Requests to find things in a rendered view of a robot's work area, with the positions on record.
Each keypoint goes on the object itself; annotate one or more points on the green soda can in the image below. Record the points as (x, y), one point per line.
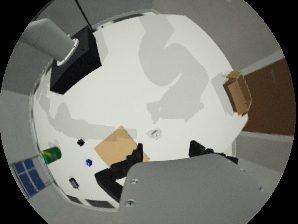
(50, 155)

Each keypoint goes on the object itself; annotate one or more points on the tan square mat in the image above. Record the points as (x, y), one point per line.
(116, 147)

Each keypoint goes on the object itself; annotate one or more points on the open brown cardboard box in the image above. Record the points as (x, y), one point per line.
(236, 94)

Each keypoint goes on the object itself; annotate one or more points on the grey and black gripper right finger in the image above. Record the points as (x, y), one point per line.
(197, 149)

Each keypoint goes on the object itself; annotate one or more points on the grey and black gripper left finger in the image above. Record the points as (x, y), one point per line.
(106, 178)

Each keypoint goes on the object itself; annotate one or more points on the blue die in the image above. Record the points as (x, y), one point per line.
(88, 162)

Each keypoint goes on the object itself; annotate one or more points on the black die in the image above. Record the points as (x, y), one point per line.
(80, 142)

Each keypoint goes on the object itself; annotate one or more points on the white die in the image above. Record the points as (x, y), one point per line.
(156, 135)

